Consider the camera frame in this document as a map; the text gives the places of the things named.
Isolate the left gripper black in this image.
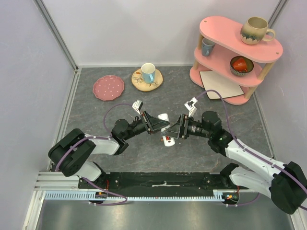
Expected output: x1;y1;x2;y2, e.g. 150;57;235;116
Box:
123;110;170;140

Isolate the white remote control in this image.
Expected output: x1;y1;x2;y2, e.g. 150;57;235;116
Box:
158;113;175;147

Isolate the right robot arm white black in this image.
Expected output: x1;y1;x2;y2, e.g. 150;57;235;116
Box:
162;111;307;215

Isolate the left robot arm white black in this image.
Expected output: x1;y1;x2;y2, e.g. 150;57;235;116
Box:
48;111;170;188

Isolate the beige leaf saucer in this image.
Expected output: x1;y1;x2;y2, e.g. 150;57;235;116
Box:
131;69;163;92

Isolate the light blue cup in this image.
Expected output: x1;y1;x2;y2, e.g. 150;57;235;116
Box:
141;63;156;84

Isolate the white square mat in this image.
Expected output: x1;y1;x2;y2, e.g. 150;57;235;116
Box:
200;71;244;99

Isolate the pink dotted plate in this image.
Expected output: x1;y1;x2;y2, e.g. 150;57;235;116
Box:
93;75;124;101

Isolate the pink three-tier shelf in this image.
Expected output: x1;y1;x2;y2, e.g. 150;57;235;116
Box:
189;16;283;105

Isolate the grey blue mug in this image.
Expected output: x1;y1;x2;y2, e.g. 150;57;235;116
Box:
201;38;215;57

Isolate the patterned dark bowl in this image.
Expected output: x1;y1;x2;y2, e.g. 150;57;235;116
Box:
230;56;254;76

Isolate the orange red cup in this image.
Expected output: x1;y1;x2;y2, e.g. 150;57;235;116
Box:
232;57;247;72

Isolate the beige ceramic mug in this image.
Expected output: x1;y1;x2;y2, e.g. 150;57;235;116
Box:
240;17;276;45

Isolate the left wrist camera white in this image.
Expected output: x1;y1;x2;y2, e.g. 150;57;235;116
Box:
132;100;143;115

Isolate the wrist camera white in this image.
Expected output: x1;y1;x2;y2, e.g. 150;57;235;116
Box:
184;97;198;117
132;100;143;115

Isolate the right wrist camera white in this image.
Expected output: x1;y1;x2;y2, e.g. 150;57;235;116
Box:
184;97;198;117

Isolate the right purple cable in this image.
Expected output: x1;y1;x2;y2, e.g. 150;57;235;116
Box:
195;90;307;211

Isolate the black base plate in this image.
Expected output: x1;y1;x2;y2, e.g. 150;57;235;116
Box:
94;172;237;196

